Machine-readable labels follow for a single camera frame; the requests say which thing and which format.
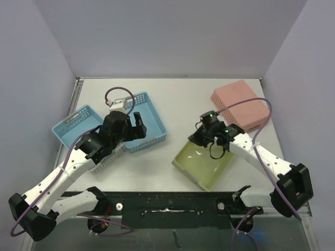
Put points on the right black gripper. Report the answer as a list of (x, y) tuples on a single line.
[(198, 138)]

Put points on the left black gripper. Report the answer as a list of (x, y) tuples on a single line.
[(136, 132)]

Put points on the large blue perforated basket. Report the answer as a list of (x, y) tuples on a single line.
[(156, 131)]

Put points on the yellow-green perforated basket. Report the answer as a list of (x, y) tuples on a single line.
[(202, 166)]

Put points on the pink perforated basket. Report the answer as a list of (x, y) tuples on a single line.
[(235, 98)]

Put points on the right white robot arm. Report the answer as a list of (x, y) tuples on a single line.
[(292, 183)]

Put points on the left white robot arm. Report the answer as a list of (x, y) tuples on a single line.
[(40, 209)]

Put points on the small blue perforated basket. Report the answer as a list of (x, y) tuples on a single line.
[(83, 119)]

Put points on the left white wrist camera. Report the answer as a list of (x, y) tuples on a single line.
[(118, 105)]

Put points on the black table front rail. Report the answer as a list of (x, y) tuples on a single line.
[(173, 210)]

